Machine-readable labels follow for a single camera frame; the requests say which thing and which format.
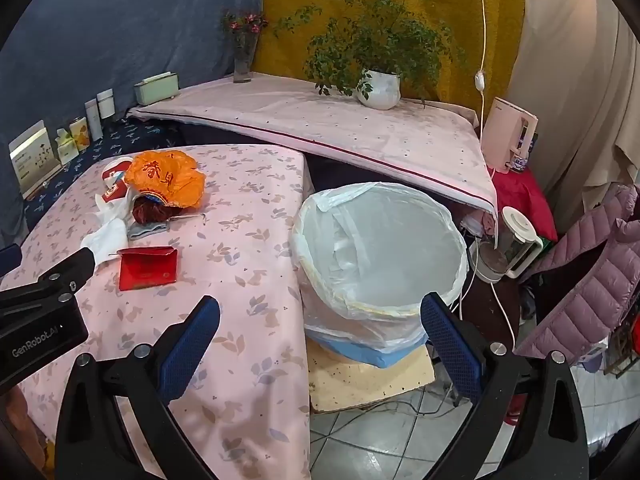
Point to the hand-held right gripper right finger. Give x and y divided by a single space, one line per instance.
450 350

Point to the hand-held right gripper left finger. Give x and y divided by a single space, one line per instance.
190 347

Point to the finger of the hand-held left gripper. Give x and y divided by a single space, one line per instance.
60 275
9 259

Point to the white tissue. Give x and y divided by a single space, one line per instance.
110 237

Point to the blue trash bin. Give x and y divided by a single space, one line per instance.
370 355

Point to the grey sock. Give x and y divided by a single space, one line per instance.
145 231

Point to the dark red velvet scrunchie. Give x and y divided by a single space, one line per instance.
147 212

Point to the red flat packet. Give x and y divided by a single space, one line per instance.
147 270

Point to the pink floral tablecloth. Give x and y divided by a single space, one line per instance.
240 260

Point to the framed white card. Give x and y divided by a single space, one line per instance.
32 160

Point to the small green white box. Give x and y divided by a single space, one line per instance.
65 149

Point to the white electric kettle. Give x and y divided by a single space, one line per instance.
515 240

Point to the small yellow box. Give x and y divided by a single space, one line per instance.
80 135

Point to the orange printed bag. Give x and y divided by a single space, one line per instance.
165 175

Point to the dark blue floral cloth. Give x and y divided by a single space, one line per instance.
120 140

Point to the pink quilted jacket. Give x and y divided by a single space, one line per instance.
585 285

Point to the tall white bottle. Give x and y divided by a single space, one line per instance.
93 121

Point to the red cloth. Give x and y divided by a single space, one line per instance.
525 200

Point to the short white jar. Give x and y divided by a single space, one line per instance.
105 105

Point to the dark navy cloth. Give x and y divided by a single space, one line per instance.
350 170

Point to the pale green tissue box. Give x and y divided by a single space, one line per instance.
155 91

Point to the blue curtain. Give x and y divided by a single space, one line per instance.
125 25

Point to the pale pink dotted sheet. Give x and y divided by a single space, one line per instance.
325 120

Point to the green plant in white pot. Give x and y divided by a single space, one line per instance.
380 90

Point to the glass vase with red flowers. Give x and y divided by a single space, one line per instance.
244 60

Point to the beige curtain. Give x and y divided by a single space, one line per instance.
575 85

